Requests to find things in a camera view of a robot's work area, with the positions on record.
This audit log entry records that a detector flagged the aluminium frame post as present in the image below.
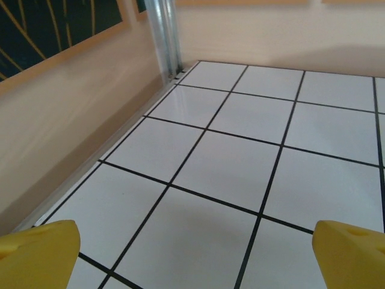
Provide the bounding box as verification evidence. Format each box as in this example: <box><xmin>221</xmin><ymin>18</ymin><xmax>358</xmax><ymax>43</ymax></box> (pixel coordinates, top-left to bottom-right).
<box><xmin>146</xmin><ymin>0</ymin><xmax>185</xmax><ymax>84</ymax></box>

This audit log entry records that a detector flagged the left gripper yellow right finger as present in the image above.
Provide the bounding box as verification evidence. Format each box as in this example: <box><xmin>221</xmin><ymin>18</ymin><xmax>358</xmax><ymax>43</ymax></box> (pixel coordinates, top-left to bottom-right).
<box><xmin>312</xmin><ymin>220</ymin><xmax>385</xmax><ymax>289</ymax></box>

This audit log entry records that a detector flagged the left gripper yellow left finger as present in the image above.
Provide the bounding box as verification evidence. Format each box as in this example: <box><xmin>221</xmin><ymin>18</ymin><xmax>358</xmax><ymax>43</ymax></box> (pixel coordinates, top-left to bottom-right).
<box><xmin>0</xmin><ymin>219</ymin><xmax>81</xmax><ymax>289</ymax></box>

